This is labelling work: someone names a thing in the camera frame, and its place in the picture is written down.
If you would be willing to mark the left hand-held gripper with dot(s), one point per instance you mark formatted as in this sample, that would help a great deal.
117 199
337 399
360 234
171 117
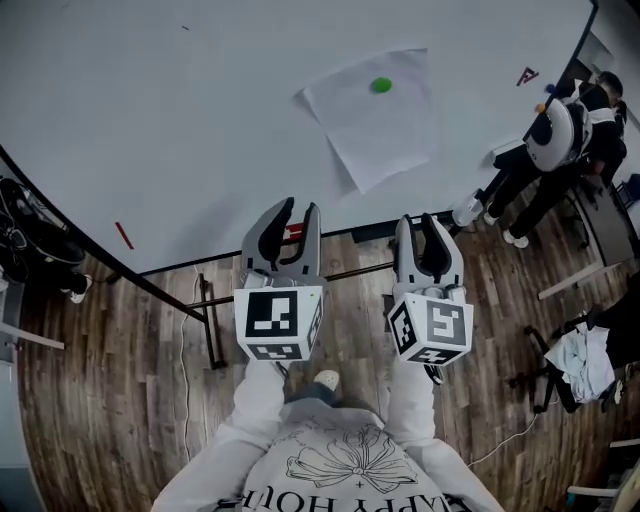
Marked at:
277 320

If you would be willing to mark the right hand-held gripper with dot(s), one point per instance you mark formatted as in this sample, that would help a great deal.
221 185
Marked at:
432 327

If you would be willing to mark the white sheet of paper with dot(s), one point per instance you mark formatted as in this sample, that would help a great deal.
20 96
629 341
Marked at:
380 135

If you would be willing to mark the person's left forearm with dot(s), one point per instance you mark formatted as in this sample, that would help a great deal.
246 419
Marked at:
255 400

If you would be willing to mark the person's right forearm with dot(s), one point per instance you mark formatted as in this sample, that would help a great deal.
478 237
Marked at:
412 400

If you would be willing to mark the white bottle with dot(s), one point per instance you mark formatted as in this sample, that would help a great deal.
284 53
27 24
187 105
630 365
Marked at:
467 207

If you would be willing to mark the person's white shoe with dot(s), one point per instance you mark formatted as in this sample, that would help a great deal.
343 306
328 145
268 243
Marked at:
327 377

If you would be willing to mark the person's grey trouser leg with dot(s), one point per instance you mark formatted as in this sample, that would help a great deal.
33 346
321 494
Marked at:
320 395

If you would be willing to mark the red marker pen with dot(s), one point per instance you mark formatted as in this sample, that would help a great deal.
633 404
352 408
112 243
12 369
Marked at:
124 235

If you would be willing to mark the green round magnet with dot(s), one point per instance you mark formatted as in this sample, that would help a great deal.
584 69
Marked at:
381 85

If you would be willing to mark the dark desk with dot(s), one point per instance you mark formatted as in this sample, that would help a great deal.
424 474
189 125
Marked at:
600 235

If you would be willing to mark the black chair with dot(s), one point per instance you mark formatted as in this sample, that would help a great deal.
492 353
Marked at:
550 385

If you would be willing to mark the white cloth bundle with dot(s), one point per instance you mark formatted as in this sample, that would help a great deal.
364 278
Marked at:
585 360

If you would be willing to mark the red letter magnet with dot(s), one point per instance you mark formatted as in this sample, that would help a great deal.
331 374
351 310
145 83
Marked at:
527 77

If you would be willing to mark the person's white printed sweater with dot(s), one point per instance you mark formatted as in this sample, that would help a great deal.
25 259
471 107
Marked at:
340 460

